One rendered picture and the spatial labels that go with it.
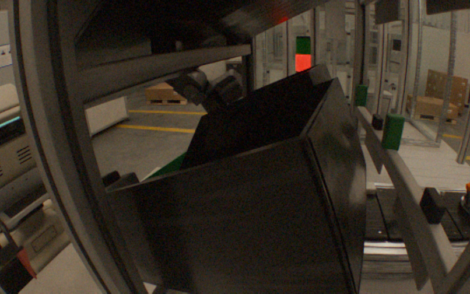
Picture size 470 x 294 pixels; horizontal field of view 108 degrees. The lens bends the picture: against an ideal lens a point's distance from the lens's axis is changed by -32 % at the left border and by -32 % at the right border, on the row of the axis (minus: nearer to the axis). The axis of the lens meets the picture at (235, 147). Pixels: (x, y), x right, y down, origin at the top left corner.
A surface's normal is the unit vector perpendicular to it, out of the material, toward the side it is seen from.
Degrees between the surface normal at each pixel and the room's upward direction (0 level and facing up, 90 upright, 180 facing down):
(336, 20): 90
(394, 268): 90
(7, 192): 90
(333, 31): 90
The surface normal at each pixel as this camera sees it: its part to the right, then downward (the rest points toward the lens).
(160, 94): -0.32, 0.39
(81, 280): -0.04, -0.91
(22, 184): 0.95, 0.09
